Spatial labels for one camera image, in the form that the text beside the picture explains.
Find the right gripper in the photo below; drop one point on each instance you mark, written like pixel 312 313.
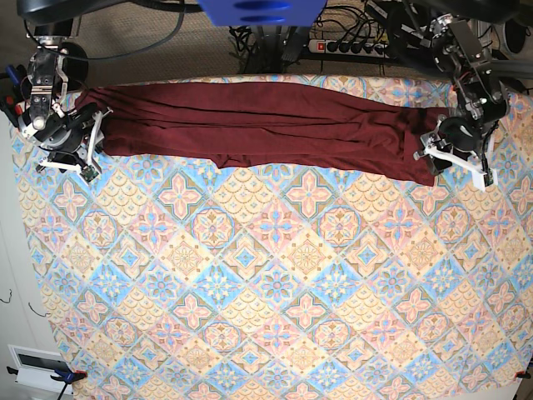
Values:
pixel 72 140

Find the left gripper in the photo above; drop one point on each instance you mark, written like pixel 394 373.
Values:
pixel 457 142

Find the maroon t-shirt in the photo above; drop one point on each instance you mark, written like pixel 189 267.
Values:
pixel 247 124

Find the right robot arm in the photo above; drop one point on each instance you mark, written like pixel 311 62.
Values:
pixel 49 24

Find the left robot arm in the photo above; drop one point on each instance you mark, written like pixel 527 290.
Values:
pixel 458 53

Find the black round stool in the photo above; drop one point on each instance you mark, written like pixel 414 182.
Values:
pixel 75 69

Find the white power strip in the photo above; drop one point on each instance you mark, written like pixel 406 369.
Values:
pixel 347 48

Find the patterned tile tablecloth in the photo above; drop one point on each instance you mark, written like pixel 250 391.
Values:
pixel 168 278

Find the orange clamp lower right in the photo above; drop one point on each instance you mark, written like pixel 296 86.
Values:
pixel 523 375

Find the white floor outlet box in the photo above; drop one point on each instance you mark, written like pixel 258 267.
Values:
pixel 35 368

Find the blue orange clamp lower left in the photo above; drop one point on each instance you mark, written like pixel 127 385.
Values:
pixel 62 376

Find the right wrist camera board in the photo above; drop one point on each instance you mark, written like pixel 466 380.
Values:
pixel 89 173

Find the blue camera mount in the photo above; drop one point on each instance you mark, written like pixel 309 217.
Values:
pixel 299 13

